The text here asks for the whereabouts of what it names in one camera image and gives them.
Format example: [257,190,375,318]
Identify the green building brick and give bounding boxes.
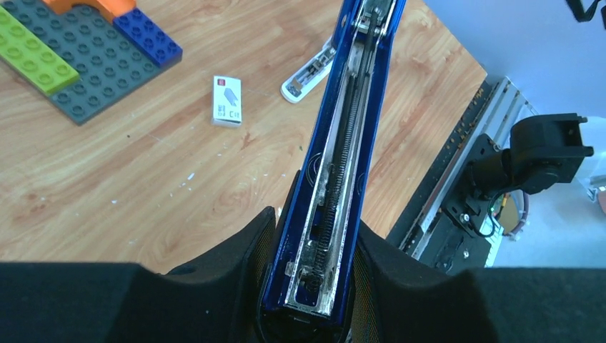
[1,8,79,96]

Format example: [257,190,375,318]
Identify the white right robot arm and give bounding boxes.
[440,113,594,237]

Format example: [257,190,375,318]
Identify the blue building brick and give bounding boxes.
[113,7,183,69]

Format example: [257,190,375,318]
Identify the white stapler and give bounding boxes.
[280,36,336,104]

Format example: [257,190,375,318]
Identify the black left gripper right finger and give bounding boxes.
[351,224,605,342]

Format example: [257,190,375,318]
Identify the orange curved brick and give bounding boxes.
[43,0,137,22]

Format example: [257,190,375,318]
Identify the blue black stapler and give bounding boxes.
[255,1,405,342]

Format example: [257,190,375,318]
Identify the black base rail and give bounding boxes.
[387,76,536,275]

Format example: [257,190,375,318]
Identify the grey building baseplate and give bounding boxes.
[1,0,171,125]

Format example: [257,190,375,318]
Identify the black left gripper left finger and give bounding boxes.
[1,207,276,342]

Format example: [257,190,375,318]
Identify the white staple box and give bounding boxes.
[212,76,243,127]

